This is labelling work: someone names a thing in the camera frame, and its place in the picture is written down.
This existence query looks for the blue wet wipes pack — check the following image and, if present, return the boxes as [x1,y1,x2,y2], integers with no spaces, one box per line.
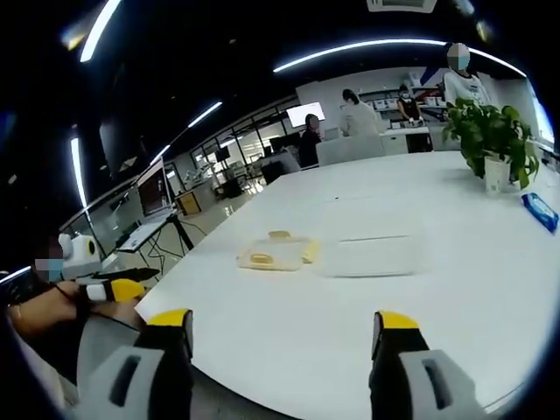
[521,192,560,235]

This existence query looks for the green leafy plant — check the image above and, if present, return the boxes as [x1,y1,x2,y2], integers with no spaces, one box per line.
[441,97,543,191]

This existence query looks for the white plant pot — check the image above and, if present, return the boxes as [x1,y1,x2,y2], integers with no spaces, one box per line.
[483,156,513,194]

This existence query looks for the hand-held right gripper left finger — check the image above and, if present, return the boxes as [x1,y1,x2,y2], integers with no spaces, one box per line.
[77,308,196,420]

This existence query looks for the clear plastic tray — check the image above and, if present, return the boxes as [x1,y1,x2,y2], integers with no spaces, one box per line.
[311,235,429,279]

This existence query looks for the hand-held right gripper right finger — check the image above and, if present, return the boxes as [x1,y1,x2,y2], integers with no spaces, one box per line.
[369,310,487,420]

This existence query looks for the ceiling air vent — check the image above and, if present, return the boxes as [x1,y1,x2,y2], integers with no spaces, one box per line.
[366,0,439,14]

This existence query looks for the white wall screen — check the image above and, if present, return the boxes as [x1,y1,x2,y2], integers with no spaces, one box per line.
[285,101,327,129]

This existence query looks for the long ceiling light strip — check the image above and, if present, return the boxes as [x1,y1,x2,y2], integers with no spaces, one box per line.
[272,38,528,79]

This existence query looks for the white folding stand table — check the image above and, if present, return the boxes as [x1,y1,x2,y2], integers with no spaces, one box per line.
[115,209,194,264]

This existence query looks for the yellow cardboard box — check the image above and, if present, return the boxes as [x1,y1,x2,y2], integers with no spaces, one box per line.
[174,190,201,217]

